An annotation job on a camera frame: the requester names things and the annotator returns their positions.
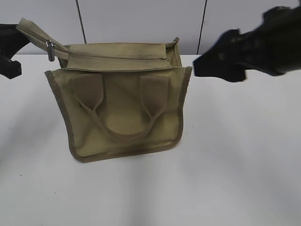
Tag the silver metal zipper pull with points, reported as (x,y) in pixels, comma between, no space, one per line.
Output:
(50,50)

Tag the khaki yellow canvas bag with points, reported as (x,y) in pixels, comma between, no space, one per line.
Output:
(116,99)

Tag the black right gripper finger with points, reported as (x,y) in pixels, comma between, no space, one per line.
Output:
(230,43)
(217,66)

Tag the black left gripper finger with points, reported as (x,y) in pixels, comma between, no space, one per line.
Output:
(10,69)
(11,40)

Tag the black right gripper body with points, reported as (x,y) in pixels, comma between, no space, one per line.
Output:
(275,46)

